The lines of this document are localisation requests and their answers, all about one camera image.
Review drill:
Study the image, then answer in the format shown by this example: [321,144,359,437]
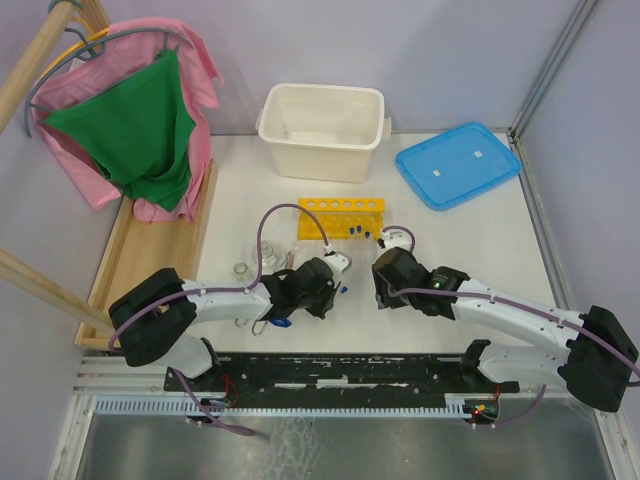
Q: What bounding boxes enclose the yellow test tube rack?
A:
[298,197,386,240]

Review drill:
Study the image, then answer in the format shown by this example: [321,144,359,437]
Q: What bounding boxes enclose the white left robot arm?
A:
[109,251,351,390]

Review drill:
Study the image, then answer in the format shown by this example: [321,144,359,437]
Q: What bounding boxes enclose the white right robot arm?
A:
[372,247,639,413]

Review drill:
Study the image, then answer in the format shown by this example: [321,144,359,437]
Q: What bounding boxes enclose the metal crucible tongs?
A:
[251,250,294,336]

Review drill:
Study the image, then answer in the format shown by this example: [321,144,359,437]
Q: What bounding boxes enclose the small glass flask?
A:
[253,241,284,271]

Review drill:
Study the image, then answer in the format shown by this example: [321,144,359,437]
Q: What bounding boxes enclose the small glass beaker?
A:
[233,262,254,285]

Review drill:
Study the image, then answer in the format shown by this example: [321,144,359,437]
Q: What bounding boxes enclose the blue plastic bin lid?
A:
[395,122,521,211]

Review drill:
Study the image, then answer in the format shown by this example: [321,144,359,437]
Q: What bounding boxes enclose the white plastic storage bin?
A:
[256,83,391,184]

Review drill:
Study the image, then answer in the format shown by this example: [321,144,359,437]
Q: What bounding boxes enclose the small green circuit board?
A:
[473,402,499,421]

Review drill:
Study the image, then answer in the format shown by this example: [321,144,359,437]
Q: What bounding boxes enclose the green shirt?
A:
[41,50,195,211]

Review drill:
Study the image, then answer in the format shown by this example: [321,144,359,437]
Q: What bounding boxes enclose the pink shirt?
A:
[31,17,220,223]

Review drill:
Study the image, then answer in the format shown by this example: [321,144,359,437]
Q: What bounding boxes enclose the grey clothes hanger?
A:
[23,27,192,138]

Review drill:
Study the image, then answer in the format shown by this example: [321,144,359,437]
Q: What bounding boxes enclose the yellow clothes hanger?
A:
[39,16,109,80]

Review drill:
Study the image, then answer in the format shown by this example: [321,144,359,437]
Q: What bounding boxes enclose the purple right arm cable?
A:
[382,225,640,427]

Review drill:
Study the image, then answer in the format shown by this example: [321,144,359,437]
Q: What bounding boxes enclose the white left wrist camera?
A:
[322,251,352,278]

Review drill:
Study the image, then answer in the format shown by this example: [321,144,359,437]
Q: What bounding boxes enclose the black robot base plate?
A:
[189,353,520,408]

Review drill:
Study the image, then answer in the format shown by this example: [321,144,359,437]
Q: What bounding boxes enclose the wooden clothes rack frame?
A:
[1,1,218,351]

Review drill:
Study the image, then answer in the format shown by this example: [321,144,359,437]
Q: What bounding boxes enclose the grey slotted cable duct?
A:
[94,395,471,420]

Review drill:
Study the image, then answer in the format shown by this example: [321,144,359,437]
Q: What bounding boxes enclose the aluminium frame post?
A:
[508,0,601,146]

